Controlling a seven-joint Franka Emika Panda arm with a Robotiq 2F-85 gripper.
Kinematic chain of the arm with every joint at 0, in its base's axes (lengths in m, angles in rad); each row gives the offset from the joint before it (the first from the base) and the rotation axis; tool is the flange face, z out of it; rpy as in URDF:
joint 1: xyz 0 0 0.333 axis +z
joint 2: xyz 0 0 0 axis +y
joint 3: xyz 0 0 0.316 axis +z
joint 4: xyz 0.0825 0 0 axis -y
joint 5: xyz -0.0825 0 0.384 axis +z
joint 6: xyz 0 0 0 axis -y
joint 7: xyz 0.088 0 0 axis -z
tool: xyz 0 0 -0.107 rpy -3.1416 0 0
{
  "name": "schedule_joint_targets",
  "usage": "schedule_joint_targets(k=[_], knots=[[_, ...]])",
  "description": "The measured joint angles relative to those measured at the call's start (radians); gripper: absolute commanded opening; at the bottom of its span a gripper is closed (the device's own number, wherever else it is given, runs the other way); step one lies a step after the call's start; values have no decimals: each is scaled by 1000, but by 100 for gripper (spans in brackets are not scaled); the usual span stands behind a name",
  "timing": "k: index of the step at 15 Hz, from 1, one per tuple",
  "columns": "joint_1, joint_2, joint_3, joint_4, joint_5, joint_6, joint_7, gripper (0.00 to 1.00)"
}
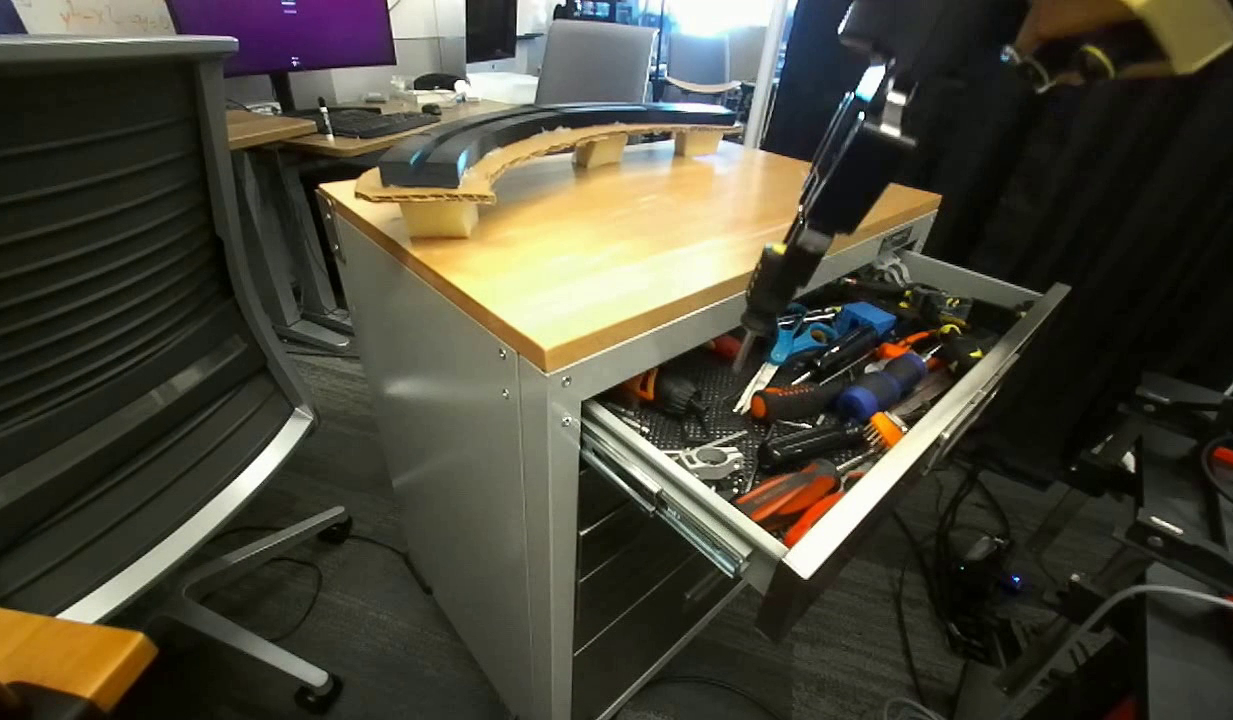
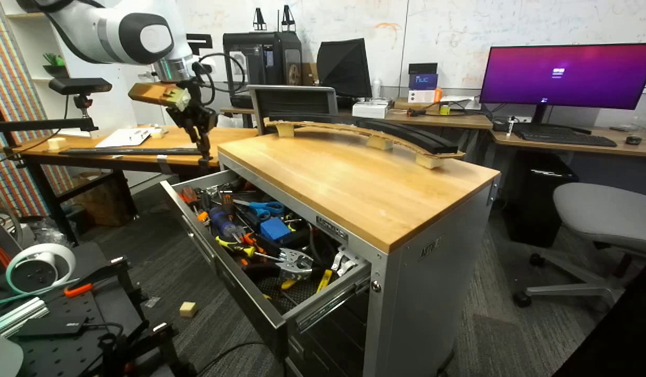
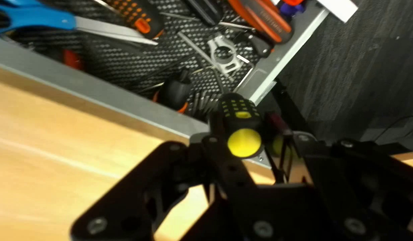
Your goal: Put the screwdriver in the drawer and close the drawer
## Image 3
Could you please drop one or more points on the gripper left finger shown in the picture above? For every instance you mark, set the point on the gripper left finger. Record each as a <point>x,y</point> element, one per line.
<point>132,197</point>

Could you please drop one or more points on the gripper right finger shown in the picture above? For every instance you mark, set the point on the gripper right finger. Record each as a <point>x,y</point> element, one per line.
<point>367,187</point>

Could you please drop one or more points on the black and yellow screwdriver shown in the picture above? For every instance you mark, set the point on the black and yellow screwdriver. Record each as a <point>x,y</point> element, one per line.
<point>241,115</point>

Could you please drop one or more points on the black screwdriver with orange collar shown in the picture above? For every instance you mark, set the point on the black screwdriver with orange collar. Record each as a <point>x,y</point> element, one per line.
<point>174,92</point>

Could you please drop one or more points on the grey metal drawer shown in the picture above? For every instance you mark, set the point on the grey metal drawer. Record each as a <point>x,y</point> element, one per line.
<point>92,90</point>

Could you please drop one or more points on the row of screwdriver bits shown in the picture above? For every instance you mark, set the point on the row of screwdriver bits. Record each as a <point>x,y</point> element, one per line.
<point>203,103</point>

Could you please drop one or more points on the black mesh drawer liner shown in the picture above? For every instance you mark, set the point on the black mesh drawer liner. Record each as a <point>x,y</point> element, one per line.
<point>126,62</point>

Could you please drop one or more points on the orange and black screwdriver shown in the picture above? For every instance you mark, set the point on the orange and black screwdriver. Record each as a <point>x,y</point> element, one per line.
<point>136,15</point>

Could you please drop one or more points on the small red tool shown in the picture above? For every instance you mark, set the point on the small red tool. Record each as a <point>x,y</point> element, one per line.
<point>72,59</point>

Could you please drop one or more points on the thin metal rod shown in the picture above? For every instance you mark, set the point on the thin metal rod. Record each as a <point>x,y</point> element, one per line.
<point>194,47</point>

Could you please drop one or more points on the purple and orange tool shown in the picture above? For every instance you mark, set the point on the purple and orange tool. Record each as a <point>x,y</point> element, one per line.
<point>290,6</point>

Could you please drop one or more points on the silver metal bracket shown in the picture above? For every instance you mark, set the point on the silver metal bracket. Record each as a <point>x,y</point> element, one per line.
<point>223,53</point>

